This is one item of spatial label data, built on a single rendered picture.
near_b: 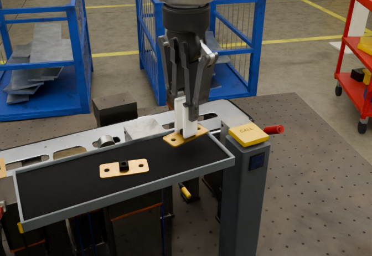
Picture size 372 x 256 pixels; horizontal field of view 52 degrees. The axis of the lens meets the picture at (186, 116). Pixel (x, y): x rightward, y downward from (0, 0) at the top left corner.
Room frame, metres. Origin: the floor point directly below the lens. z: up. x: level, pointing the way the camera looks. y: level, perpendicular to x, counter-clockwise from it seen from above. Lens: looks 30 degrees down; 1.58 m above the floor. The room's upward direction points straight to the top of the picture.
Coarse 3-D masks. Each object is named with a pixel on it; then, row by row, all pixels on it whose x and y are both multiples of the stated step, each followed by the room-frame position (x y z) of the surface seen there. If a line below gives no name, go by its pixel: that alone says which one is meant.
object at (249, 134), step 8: (232, 128) 0.68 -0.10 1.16; (240, 128) 0.68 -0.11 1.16; (248, 128) 0.68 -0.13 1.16; (256, 128) 0.68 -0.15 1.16; (232, 136) 0.66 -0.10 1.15; (240, 136) 0.65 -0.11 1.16; (248, 136) 0.65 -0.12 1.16; (256, 136) 0.65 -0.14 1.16; (264, 136) 0.65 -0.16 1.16; (248, 144) 0.63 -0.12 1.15
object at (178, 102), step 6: (180, 96) 0.61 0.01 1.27; (174, 102) 0.60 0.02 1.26; (180, 102) 0.60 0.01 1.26; (174, 108) 0.60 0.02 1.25; (180, 108) 0.60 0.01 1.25; (174, 114) 0.60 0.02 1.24; (180, 114) 0.60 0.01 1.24; (174, 120) 0.60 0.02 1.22; (180, 120) 0.60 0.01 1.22; (174, 126) 0.60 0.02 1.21; (180, 126) 0.61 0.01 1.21
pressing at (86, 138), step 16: (160, 112) 1.03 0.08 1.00; (208, 112) 1.03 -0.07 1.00; (224, 112) 1.03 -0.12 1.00; (240, 112) 1.03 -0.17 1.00; (96, 128) 0.94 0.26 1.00; (112, 128) 0.94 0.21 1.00; (208, 128) 0.94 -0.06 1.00; (32, 144) 0.86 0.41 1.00; (48, 144) 0.86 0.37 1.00; (64, 144) 0.86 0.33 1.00; (80, 144) 0.86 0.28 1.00; (16, 160) 0.78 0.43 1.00; (48, 160) 0.78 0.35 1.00
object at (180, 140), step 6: (198, 126) 0.63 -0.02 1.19; (174, 132) 0.61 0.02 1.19; (180, 132) 0.60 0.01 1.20; (198, 132) 0.61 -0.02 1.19; (204, 132) 0.61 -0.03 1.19; (168, 138) 0.59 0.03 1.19; (174, 138) 0.59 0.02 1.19; (180, 138) 0.59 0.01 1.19; (192, 138) 0.59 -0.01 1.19; (174, 144) 0.57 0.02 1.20; (180, 144) 0.57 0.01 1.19
